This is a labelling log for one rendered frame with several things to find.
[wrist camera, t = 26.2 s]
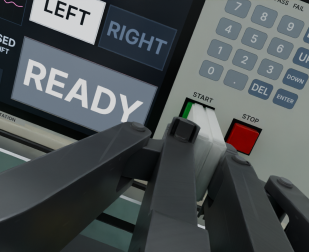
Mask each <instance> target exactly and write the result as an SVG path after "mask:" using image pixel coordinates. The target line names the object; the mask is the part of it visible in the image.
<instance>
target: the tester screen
mask: <svg viewBox="0 0 309 252"><path fill-rule="evenodd" d="M33 1H34V0H0V69H3V72H2V77H1V82H0V102H3V103H6V104H8V105H11V106H13V107H16V108H19V109H21V110H24V111H26V112H29V113H32V114H34V115H37V116H39V117H42V118H45V119H47V120H50V121H52V122H55V123H58V124H60V125H63V126H65V127H68V128H71V129H73V130H76V131H78V132H81V133H84V134H86V135H89V136H92V135H94V134H97V133H98V132H97V131H94V130H92V129H89V128H87V127H84V126H81V125H79V124H76V123H74V122H71V121H68V120H66V119H63V118H61V117H58V116H55V115H53V114H50V113H48V112H45V111H42V110H40V109H37V108H35V107H32V106H29V105H27V104H24V103H22V102H19V101H16V100H14V99H11V96H12V91H13V87H14V82H15V78H16V73H17V68H18V64H19V59H20V55H21V50H22V45H23V41H24V36H26V37H28V38H31V39H33V40H36V41H39V42H41V43H44V44H46V45H49V46H52V47H54V48H57V49H60V50H62V51H65V52H67V53H70V54H73V55H75V56H78V57H80V58H83V59H86V60H88V61H91V62H94V63H96V64H99V65H101V66H104V67H107V68H109V69H112V70H114V71H117V72H120V73H122V74H125V75H127V76H130V77H133V78H135V79H138V80H141V81H143V82H146V83H148V84H151V85H154V86H156V87H158V88H157V90H156V93H155V96H154V98H153V101H152V104H151V106H150V109H149V112H148V115H147V117H146V120H145V123H144V126H145V127H146V126H147V123H148V120H149V118H150V115H151V112H152V110H153V107H154V104H155V102H156V99H157V96H158V94H159V91H160V88H161V85H162V83H163V80H164V77H165V75H166V72H167V69H168V67H169V64H170V61H171V59H172V56H173V53H174V51H175V48H176V45H177V42H178V40H179V37H180V34H181V32H182V29H183V26H184V24H185V21H186V18H187V16H188V13H189V10H190V8H191V5H192V2H193V0H100V1H102V2H105V3H108V4H110V5H113V6H116V7H118V8H121V9H123V10H126V11H129V12H131V13H134V14H137V15H139V16H142V17H144V18H147V19H150V20H152V21H155V22H157V23H160V24H163V25H165V26H168V27H171V28H173V29H176V30H177V32H176V35H175V37H174V40H173V43H172V45H171V48H170V51H169V54H168V56H167V59H166V62H165V65H164V67H163V70H162V71H161V70H159V69H156V68H154V67H151V66H148V65H146V64H143V63H141V62H138V61H135V60H133V59H130V58H127V57H125V56H122V55H120V54H117V53H114V52H112V51H109V50H106V49H104V48H101V47H99V46H96V45H93V44H91V43H88V42H86V41H83V40H80V39H78V38H75V37H72V36H70V35H67V34H65V33H62V32H59V31H57V30H54V29H52V28H49V27H46V26H44V25H41V24H38V23H36V22H33V21H31V20H30V15H31V11H32V6H33Z"/></svg>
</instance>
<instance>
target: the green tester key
mask: <svg viewBox="0 0 309 252"><path fill-rule="evenodd" d="M193 104H194V103H192V102H188V103H187V105H186V107H185V110H184V112H183V115H182V118H185V119H187V117H188V114H189V112H190V110H191V107H192V105H193Z"/></svg>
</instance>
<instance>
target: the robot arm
mask: <svg viewBox="0 0 309 252"><path fill-rule="evenodd" d="M151 134H152V132H151V131H150V130H149V129H148V128H147V127H145V126H144V125H143V124H141V123H138V122H134V121H133V122H129V121H127V122H123V123H121V124H118V125H116V126H113V127H111V128H108V129H106V130H103V131H101V132H98V133H96V134H93V135H91V136H89V137H86V138H84V139H81V140H79V141H76V142H74V143H71V144H69V145H66V146H64V147H61V148H59V149H56V150H54V151H52V152H49V153H47V154H44V155H42V156H39V157H37V158H34V159H32V160H29V161H27V162H24V163H22V164H20V165H17V166H15V167H12V168H10V169H7V170H5V171H2V172H0V252H60V251H61V250H62V249H63V248H64V247H65V246H66V245H67V244H68V243H70V242H71V241H72V240H73V239H74V238H75V237H76V236H77V235H78V234H79V233H80V232H82V231H83V230H84V229H85V228H86V227H87V226H88V225H89V224H90V223H91V222H92V221H94V220H95V219H96V218H97V217H98V216H99V215H100V214H101V213H102V212H103V211H104V210H105V209H107V208H108V207H109V206H110V205H111V204H112V203H113V202H114V201H115V200H116V199H117V198H119V197H120V196H121V195H122V194H123V193H124V192H125V191H126V190H127V189H128V188H129V187H131V186H132V184H133V181H134V179H137V180H142V181H147V185H146V189H145V192H144V196H143V199H142V203H141V206H140V210H139V213H138V217H137V220H136V224H135V227H134V231H133V234H132V238H131V241H130V245H129V248H128V252H309V198H308V197H306V196H305V195H304V194H303V193H302V192H301V191H300V190H299V189H298V188H297V187H296V186H295V185H294V184H292V182H291V181H290V180H288V179H287V178H284V177H279V176H276V175H270V177H269V178H268V180H267V182H264V181H263V180H261V179H259V178H258V176H257V174H256V172H255V170H254V168H253V166H252V165H251V163H250V162H249V161H246V159H245V158H243V157H241V156H239V154H238V152H237V150H236V149H235V148H234V147H233V146H232V145H231V144H229V143H226V142H225V141H224V138H223V135H222V132H221V129H220V126H219V123H218V120H217V117H216V114H215V112H214V110H213V109H210V108H208V107H206V108H203V106H202V105H200V104H197V103H195V104H192V106H191V109H190V111H189V114H188V116H187V119H186V118H183V117H178V116H175V117H173V119H172V122H171V123H168V124H167V127H166V129H165V132H164V134H163V137H162V139H153V138H150V137H151ZM206 192H207V195H206V198H205V200H204V202H203V204H202V206H201V208H200V210H199V212H198V214H197V202H199V201H202V200H203V198H204V196H205V194H206ZM286 214H287V215H288V218H289V222H288V224H287V225H286V227H285V229H283V227H282V225H281V223H282V221H283V219H284V218H285V216H286ZM201 215H204V216H203V218H202V219H203V220H204V223H205V229H204V228H201V227H198V218H199V217H200V216H201Z"/></svg>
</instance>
